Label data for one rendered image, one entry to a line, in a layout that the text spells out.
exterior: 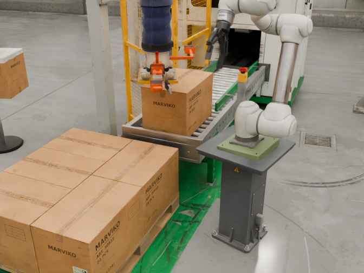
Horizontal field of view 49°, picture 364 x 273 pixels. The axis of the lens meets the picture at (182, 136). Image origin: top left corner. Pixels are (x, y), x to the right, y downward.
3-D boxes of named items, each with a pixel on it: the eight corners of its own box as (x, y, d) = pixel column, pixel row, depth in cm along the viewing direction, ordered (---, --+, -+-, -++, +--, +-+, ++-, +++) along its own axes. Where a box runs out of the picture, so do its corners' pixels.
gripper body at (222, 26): (220, 27, 213) (216, 44, 212) (213, 20, 206) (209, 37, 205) (233, 27, 209) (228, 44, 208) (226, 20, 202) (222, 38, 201)
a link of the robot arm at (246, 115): (241, 126, 277) (241, 96, 268) (266, 131, 267) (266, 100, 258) (230, 135, 265) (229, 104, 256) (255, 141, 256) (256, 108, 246)
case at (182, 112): (172, 108, 387) (171, 67, 370) (211, 114, 373) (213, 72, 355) (142, 131, 337) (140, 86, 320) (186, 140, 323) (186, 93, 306)
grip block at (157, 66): (150, 71, 278) (150, 63, 275) (164, 71, 278) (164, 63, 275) (150, 75, 270) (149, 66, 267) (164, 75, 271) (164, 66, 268)
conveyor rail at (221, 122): (260, 79, 514) (261, 65, 506) (264, 80, 512) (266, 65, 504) (195, 160, 322) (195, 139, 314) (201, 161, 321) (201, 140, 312)
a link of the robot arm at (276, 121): (264, 135, 265) (296, 141, 253) (254, 134, 251) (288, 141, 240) (284, 17, 257) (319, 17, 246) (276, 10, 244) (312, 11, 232)
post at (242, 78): (233, 173, 383) (240, 71, 340) (240, 174, 381) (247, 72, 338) (231, 176, 378) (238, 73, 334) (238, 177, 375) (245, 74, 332)
